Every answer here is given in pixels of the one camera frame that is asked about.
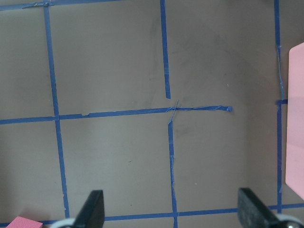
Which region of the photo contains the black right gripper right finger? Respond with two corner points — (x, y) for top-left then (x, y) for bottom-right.
(237, 188), (280, 228)

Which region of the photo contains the pink plastic bin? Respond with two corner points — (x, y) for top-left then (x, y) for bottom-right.
(285, 43), (304, 198)

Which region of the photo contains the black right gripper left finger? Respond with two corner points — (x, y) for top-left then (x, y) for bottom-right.
(74, 190), (105, 228)

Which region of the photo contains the pink foam cube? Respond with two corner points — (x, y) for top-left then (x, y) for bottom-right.
(6, 217), (43, 228)

